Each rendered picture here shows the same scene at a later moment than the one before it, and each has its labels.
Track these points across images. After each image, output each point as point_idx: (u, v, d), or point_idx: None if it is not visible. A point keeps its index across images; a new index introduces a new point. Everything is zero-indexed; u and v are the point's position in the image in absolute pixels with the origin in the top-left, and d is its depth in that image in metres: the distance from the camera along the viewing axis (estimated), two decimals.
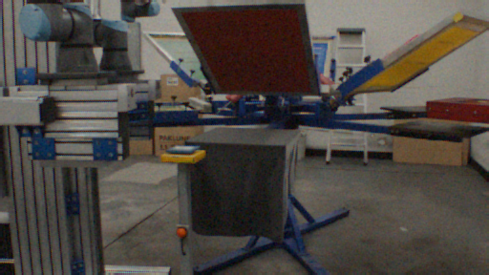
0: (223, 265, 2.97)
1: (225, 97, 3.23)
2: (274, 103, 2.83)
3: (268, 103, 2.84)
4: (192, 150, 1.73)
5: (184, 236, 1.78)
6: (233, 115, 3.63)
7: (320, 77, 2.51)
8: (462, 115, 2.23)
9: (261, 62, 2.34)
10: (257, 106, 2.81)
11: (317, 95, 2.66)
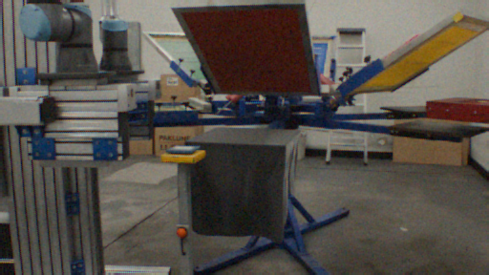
0: (223, 265, 2.97)
1: (225, 97, 3.23)
2: (274, 103, 2.83)
3: (268, 103, 2.84)
4: (192, 150, 1.73)
5: (184, 236, 1.78)
6: (233, 115, 3.63)
7: (320, 77, 2.51)
8: (462, 115, 2.23)
9: (261, 62, 2.34)
10: (257, 106, 2.81)
11: (317, 95, 2.66)
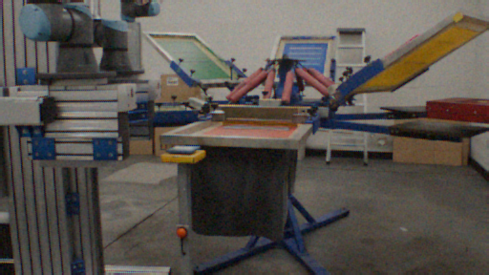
0: (223, 265, 2.97)
1: (225, 97, 3.23)
2: None
3: None
4: (192, 150, 1.73)
5: (184, 236, 1.78)
6: None
7: (318, 116, 2.49)
8: (462, 115, 2.23)
9: None
10: None
11: None
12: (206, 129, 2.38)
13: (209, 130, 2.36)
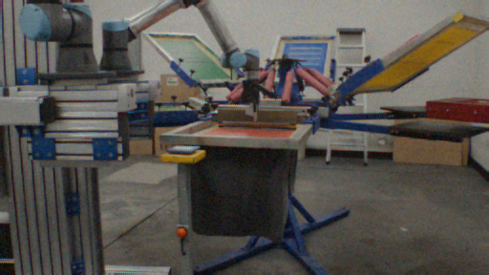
0: (223, 265, 2.97)
1: (225, 97, 3.23)
2: None
3: None
4: (192, 150, 1.73)
5: (184, 236, 1.78)
6: None
7: (318, 116, 2.49)
8: (462, 115, 2.23)
9: None
10: None
11: None
12: (206, 129, 2.38)
13: (209, 130, 2.36)
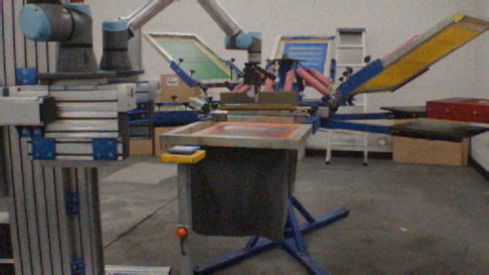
0: (223, 265, 2.97)
1: None
2: None
3: None
4: (192, 150, 1.73)
5: (184, 236, 1.78)
6: (233, 115, 3.63)
7: (318, 116, 2.49)
8: (462, 115, 2.23)
9: (258, 131, 2.33)
10: None
11: None
12: (206, 129, 2.38)
13: (209, 130, 2.36)
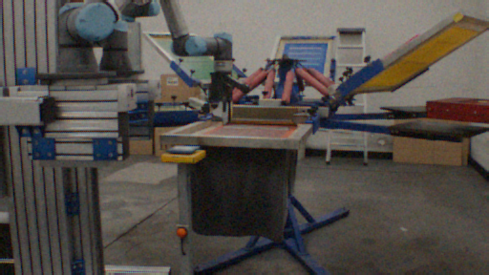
0: (223, 265, 2.97)
1: None
2: None
3: None
4: (192, 150, 1.73)
5: (184, 236, 1.78)
6: None
7: (318, 116, 2.49)
8: (462, 115, 2.23)
9: (258, 131, 2.33)
10: None
11: None
12: (206, 129, 2.38)
13: (209, 130, 2.36)
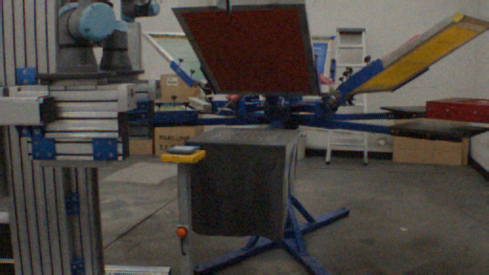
0: (223, 265, 2.97)
1: (225, 97, 3.23)
2: (274, 103, 2.83)
3: (268, 103, 2.84)
4: (192, 150, 1.73)
5: (184, 236, 1.78)
6: (233, 115, 3.63)
7: (320, 77, 2.51)
8: (462, 115, 2.23)
9: (261, 62, 2.34)
10: (257, 106, 2.81)
11: (317, 95, 2.66)
12: None
13: None
